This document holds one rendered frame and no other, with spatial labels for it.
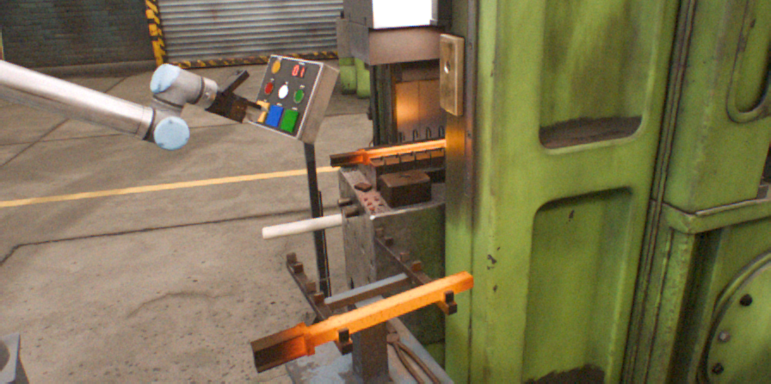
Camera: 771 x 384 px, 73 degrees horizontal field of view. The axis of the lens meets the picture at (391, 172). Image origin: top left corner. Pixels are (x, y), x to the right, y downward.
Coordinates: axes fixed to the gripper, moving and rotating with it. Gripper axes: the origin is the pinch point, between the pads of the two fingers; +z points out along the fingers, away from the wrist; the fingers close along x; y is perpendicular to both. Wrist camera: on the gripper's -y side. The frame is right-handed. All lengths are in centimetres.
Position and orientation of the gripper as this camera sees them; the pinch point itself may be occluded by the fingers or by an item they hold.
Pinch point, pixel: (265, 108)
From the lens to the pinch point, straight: 182.5
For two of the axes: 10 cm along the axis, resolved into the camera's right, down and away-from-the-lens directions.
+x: 6.9, 2.4, -6.8
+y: -3.3, 9.4, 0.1
